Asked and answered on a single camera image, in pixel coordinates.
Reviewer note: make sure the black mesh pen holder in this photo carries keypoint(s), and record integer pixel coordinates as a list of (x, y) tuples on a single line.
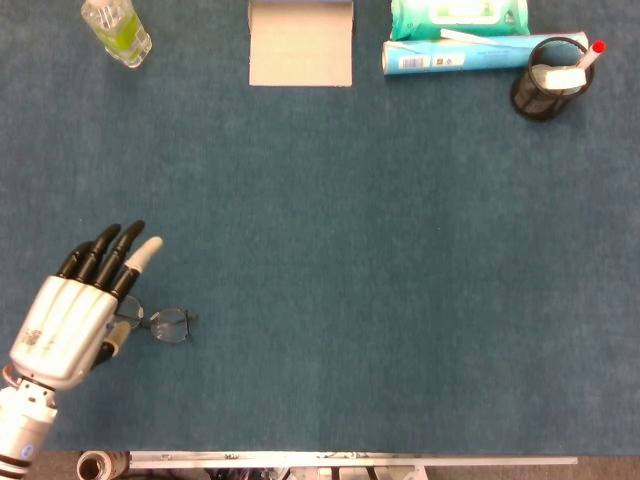
[(532, 102)]

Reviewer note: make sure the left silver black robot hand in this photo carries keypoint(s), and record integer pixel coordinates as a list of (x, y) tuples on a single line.
[(65, 325)]

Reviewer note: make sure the light blue cylindrical package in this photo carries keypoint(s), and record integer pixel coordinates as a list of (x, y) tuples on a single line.
[(480, 59)]

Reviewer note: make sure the wire-frame eyeglasses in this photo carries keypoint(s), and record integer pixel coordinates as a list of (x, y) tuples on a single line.
[(170, 327)]

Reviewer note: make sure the blue felt table cover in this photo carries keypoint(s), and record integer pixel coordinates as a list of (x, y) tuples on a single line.
[(350, 250)]

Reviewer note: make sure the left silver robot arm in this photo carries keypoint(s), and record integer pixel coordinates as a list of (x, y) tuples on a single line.
[(22, 425)]

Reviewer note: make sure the clear bottle with green label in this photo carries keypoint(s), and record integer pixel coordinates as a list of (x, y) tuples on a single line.
[(120, 30)]

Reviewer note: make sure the green wet wipes pack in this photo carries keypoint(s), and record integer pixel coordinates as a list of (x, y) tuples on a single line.
[(415, 20)]

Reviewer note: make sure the white marker with red cap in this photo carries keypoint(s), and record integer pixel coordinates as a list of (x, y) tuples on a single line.
[(592, 54)]

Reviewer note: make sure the brown cardboard tape roll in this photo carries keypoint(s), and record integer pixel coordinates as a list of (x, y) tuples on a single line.
[(112, 465)]

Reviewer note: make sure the open grey cardboard box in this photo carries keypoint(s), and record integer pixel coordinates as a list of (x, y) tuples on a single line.
[(300, 47)]

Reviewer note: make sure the long silver metal rod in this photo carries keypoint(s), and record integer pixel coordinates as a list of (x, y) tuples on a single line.
[(350, 459)]

